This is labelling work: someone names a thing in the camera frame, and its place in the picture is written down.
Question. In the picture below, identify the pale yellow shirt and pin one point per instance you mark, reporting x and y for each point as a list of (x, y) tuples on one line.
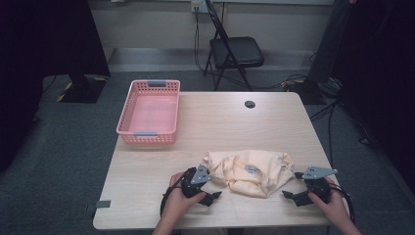
[(261, 179)]

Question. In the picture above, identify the person's right hand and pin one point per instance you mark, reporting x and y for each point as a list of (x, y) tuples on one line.
[(336, 205)]

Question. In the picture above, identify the black stand base plate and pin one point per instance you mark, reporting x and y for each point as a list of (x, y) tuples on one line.
[(83, 91)]

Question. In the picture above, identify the grey tape piece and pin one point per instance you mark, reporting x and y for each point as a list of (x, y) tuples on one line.
[(103, 204)]

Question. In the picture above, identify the black folding chair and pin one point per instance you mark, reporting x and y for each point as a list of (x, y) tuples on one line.
[(236, 50)]

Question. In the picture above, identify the pink plastic basket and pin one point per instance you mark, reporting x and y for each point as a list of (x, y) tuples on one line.
[(153, 114)]

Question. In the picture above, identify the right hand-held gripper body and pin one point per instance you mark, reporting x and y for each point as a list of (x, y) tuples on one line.
[(318, 187)]

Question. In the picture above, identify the yellow floor tape strip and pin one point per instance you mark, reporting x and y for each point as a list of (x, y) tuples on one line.
[(68, 86), (100, 78), (60, 97)]

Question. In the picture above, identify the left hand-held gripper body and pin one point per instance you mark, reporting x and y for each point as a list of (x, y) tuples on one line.
[(199, 176)]

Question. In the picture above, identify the dark grey panel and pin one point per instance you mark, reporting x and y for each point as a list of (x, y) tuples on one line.
[(326, 42)]

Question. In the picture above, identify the wall power outlet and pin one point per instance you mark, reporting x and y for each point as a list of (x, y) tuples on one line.
[(196, 5)]

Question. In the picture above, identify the person's left hand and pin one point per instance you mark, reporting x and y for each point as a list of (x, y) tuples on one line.
[(174, 205)]

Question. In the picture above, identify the black curtain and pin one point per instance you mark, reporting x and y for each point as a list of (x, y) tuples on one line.
[(385, 81), (39, 49)]

